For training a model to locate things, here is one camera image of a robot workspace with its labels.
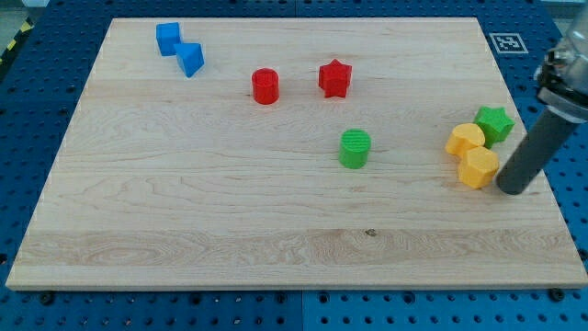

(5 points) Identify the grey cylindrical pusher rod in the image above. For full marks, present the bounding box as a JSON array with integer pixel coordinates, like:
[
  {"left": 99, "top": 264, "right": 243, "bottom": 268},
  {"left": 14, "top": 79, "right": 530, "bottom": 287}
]
[{"left": 496, "top": 107, "right": 579, "bottom": 195}]

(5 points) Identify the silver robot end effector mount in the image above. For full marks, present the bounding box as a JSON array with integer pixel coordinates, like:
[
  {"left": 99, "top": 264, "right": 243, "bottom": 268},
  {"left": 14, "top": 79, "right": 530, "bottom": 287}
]
[{"left": 537, "top": 5, "right": 587, "bottom": 123}]

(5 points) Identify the yellow hexagon block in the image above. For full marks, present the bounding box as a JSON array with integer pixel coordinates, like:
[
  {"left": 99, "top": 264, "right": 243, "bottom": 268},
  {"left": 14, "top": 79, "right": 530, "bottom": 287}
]
[{"left": 458, "top": 146, "right": 499, "bottom": 188}]

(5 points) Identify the green star block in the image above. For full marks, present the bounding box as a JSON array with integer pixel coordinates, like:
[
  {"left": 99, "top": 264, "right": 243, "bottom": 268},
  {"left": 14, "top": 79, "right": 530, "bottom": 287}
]
[{"left": 474, "top": 106, "right": 515, "bottom": 149}]

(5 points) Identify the white fiducial marker tag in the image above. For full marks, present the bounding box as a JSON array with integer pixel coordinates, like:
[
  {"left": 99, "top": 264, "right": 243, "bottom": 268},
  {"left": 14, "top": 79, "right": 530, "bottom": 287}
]
[{"left": 490, "top": 32, "right": 528, "bottom": 54}]

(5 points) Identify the yellow heart block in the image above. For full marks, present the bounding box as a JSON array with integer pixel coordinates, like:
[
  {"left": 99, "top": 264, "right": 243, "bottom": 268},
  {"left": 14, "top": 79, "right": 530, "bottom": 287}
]
[{"left": 445, "top": 123, "right": 485, "bottom": 158}]

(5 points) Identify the green cylinder block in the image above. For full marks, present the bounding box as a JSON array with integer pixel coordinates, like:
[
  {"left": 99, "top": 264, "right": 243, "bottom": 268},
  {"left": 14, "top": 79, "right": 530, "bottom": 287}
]
[{"left": 338, "top": 129, "right": 371, "bottom": 169}]

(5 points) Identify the red star block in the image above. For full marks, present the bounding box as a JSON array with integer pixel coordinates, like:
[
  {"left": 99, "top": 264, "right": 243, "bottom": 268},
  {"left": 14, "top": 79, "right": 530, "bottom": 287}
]
[{"left": 318, "top": 59, "right": 353, "bottom": 98}]

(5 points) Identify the wooden board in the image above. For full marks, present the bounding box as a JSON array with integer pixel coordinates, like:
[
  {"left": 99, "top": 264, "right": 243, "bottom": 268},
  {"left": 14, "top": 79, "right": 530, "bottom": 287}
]
[{"left": 6, "top": 17, "right": 587, "bottom": 291}]

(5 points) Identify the red cylinder block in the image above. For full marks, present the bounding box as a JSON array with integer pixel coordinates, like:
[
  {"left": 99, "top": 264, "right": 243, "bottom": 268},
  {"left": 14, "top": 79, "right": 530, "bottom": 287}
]
[{"left": 252, "top": 68, "right": 279, "bottom": 105}]

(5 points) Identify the blue triangle block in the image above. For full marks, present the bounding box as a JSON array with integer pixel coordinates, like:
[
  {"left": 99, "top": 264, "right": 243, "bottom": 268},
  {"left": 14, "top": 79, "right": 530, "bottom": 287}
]
[{"left": 174, "top": 43, "right": 205, "bottom": 78}]

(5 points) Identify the blue cube block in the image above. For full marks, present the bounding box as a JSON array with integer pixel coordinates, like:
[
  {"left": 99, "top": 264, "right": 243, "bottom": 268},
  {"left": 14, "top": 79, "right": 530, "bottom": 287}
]
[{"left": 155, "top": 22, "right": 182, "bottom": 56}]

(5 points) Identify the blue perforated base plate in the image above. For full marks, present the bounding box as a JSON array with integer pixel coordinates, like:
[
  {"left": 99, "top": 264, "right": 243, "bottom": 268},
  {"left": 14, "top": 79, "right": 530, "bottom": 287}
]
[{"left": 1, "top": 0, "right": 587, "bottom": 330}]

